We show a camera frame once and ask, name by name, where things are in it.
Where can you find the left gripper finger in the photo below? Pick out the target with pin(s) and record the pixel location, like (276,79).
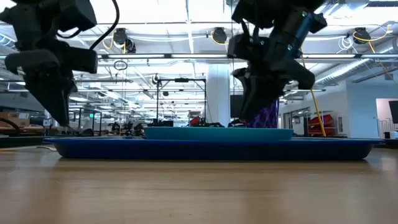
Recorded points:
(53,93)

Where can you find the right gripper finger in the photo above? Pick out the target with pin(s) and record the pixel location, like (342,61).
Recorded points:
(261,93)

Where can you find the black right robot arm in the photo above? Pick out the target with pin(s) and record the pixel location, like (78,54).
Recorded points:
(280,12)

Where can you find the red storage bins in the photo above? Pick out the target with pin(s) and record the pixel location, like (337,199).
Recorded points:
(320,124)

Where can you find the black monitor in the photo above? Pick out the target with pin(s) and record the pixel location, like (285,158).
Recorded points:
(236,105)

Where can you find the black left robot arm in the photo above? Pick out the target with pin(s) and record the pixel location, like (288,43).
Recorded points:
(31,25)

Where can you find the black frame rig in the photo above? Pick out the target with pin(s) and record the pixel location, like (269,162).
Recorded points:
(181,80)

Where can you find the blue plastic tray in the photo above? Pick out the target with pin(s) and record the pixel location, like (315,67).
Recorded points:
(214,151)

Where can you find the black wall screen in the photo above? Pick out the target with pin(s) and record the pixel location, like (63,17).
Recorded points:
(394,112)

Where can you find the black aluminium table frame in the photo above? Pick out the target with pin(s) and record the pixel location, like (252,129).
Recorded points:
(25,142)

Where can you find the white building column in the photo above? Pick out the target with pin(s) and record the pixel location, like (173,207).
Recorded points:
(218,99)

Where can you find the light blue round plate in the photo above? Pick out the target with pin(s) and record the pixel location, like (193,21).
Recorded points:
(217,133)

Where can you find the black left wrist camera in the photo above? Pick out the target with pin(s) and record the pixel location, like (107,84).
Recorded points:
(77,15)

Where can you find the purple faceted plastic cup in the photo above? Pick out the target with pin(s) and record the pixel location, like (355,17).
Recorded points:
(267,118)

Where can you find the cardboard boxes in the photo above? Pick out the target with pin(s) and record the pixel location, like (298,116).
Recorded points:
(14,119)

